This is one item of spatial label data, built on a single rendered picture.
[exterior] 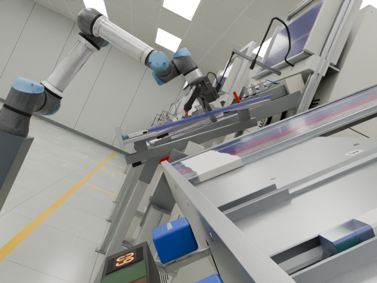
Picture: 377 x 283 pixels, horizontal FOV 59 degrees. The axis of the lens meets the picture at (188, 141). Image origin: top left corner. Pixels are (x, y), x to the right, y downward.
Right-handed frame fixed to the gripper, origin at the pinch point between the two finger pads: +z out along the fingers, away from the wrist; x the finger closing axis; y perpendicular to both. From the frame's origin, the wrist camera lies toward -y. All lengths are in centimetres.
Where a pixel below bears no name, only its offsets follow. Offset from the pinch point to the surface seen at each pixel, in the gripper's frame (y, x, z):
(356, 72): 66, -10, 13
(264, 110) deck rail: 19.7, -9.9, 6.2
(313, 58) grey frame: 48, -14, -3
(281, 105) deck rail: 27.7, -9.9, 8.3
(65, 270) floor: -97, 21, 27
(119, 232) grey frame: -59, -14, 18
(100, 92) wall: -64, 871, -171
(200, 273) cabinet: -40, -10, 52
